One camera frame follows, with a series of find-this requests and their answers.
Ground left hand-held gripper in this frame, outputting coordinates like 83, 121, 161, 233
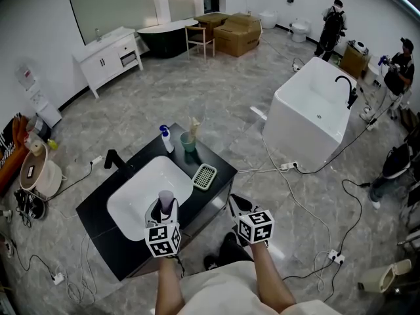
144, 198, 182, 259

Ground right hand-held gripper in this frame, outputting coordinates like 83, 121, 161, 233
228, 194, 275, 248

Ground grey soap bar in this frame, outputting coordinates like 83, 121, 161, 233
158, 190, 174, 213

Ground pale slatted soap dish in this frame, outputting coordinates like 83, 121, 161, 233
192, 163, 217, 192

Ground person's right forearm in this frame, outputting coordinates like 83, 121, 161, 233
251, 243, 297, 314

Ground person's left forearm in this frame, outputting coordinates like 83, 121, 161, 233
154, 256, 185, 315

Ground white rectangular sink basin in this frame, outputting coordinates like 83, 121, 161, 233
106, 156, 194, 242

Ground person's black trousers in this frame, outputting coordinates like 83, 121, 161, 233
216, 232, 255, 268

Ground dark vanity cabinet black top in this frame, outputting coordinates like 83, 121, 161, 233
75, 122, 238, 282

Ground black sink faucet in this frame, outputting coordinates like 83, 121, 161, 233
104, 148, 135, 179

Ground white spray bottle blue cap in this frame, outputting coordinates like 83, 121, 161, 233
159, 124, 175, 154

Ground green cup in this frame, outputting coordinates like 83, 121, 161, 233
179, 131, 198, 153

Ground person's white shirt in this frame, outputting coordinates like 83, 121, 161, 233
177, 262, 342, 315

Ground white square bathtub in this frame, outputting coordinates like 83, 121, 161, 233
262, 56, 358, 173

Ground beige tube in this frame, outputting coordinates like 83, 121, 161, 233
188, 116, 201, 144

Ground round white tub beige rim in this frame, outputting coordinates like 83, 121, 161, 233
19, 142, 63, 198

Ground beige pedal bin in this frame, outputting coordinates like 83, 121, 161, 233
357, 259, 413, 294

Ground black bathtub faucet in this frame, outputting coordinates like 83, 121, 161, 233
334, 75, 358, 110

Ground white water dispenser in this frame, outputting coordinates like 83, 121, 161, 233
28, 90, 62, 128

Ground orange striped sofa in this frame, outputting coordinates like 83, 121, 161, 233
0, 112, 30, 196

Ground white vanity cabinet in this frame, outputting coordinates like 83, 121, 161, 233
71, 26, 144, 100

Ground large cardboard box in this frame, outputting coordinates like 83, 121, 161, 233
213, 13, 263, 58

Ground dark green oval bathtub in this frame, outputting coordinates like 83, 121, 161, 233
136, 18, 200, 58

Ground wooden chair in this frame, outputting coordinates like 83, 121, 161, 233
184, 24, 217, 62

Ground small cardboard box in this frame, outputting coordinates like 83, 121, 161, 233
339, 43, 371, 80

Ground white toilet with tank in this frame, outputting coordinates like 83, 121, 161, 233
291, 17, 312, 43

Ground round white toilet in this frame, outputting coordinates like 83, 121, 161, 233
258, 10, 279, 30

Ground flat cardboard box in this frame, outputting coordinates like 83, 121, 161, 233
193, 11, 229, 34

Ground white round device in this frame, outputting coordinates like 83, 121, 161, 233
349, 40, 370, 54

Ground large frosted window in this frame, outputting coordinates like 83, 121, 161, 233
64, 0, 220, 45

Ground white power cable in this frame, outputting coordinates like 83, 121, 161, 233
236, 126, 332, 291
65, 231, 98, 305

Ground black power cable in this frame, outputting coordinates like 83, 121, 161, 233
337, 178, 371, 254
282, 261, 344, 303
49, 164, 95, 196
9, 238, 58, 280
295, 119, 378, 176

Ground white wall box red label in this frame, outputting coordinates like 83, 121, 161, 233
14, 63, 36, 91

